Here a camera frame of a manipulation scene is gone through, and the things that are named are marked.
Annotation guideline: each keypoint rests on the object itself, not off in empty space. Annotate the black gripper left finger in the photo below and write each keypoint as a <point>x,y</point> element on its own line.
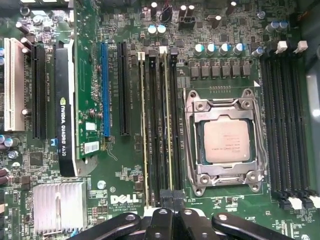
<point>160,225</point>

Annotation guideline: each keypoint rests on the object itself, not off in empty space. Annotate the silver blue capacitor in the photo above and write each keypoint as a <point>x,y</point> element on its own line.
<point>152,29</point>
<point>224,48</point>
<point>199,48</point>
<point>161,29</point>
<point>257,52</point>
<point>238,47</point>
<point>211,48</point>
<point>283,24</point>
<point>273,25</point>

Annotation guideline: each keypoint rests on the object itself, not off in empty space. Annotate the CPU socket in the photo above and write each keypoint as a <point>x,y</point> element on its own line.
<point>192,95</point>

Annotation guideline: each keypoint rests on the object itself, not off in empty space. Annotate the black expansion slot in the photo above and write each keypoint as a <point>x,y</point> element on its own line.
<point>38,95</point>
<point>124,90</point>

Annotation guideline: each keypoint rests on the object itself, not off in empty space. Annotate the black RAM slot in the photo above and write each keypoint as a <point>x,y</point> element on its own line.
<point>155,125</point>
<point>281,125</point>
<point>292,125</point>
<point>178,125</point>
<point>271,125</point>
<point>302,125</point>

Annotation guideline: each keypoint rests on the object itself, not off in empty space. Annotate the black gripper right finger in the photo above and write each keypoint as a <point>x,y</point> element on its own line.
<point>192,225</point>

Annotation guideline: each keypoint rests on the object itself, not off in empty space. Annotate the green Dell motherboard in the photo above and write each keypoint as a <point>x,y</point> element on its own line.
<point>120,160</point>

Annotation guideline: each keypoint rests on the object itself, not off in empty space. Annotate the silver CPU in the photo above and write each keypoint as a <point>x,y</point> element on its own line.
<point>226,142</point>

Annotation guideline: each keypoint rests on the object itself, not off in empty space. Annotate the black NVIDIA graphics card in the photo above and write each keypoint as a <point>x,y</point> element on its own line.
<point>66,112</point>

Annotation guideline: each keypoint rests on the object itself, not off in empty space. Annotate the white expansion slot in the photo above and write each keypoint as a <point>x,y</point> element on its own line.
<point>13,87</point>

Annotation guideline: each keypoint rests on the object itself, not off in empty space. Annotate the metal socket cover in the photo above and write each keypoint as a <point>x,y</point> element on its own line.
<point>220,112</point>

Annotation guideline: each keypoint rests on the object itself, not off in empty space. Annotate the green RAM stick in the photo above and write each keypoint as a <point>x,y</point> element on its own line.
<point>167,120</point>
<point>144,130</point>

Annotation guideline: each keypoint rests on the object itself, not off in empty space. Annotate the black power connector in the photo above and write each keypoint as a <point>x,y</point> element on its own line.
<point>187,25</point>

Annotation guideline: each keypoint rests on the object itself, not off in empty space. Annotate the blue expansion slot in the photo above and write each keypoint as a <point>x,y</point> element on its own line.
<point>105,90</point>

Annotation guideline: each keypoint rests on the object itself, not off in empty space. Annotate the metal locking lever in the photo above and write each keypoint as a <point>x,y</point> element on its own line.
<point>263,160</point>
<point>191,150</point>

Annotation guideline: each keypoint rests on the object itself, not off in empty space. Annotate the silver chipset heatsink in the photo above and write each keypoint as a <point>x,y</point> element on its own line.
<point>60,207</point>

